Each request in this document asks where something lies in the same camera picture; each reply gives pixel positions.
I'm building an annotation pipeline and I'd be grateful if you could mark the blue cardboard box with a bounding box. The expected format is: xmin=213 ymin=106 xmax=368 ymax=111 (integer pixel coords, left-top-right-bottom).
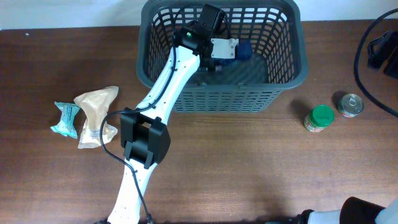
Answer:
xmin=215 ymin=40 xmax=252 ymax=72

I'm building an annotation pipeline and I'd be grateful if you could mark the small tin can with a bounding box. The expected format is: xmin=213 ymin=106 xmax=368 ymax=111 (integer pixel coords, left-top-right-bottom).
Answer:
xmin=338 ymin=93 xmax=364 ymax=118

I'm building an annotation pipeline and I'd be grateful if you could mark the grey plastic basket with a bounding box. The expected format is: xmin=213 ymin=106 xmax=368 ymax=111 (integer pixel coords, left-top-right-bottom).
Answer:
xmin=136 ymin=0 xmax=308 ymax=113

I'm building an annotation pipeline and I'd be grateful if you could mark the green lid jar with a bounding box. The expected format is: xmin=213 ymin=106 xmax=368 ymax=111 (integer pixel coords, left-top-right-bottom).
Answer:
xmin=303 ymin=105 xmax=335 ymax=133

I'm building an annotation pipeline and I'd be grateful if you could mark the tan paper pouch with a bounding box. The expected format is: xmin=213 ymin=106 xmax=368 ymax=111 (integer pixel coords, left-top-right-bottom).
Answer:
xmin=74 ymin=86 xmax=119 ymax=149

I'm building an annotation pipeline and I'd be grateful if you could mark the teal snack packet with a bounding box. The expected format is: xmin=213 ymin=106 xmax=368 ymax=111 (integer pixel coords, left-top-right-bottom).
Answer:
xmin=50 ymin=102 xmax=80 ymax=139

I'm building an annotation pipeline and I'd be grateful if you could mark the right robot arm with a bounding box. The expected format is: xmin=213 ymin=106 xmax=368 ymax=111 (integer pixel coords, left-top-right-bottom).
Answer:
xmin=289 ymin=197 xmax=397 ymax=224

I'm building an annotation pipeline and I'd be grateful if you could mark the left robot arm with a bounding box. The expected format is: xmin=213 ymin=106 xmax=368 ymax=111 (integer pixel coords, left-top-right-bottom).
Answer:
xmin=104 ymin=4 xmax=228 ymax=224

